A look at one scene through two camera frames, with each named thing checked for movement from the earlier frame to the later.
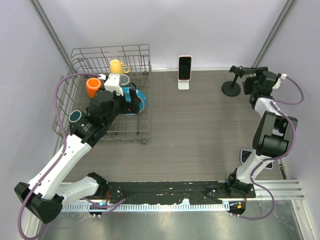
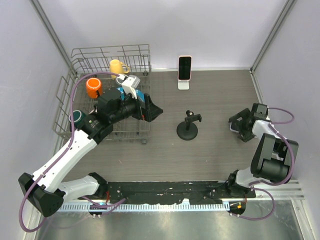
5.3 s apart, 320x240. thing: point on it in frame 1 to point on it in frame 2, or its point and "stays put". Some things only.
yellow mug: [116, 67] stays put
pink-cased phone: [184, 67] stays put
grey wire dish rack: [111, 85] stays put
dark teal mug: [75, 116] stays put
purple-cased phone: [244, 154] to [234, 127]
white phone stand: [183, 84] stays put
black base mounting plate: [135, 192] stays put
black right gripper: [258, 71] to [246, 114]
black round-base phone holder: [231, 88] to [188, 130]
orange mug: [92, 84] stays put
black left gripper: [132, 107] to [147, 111]
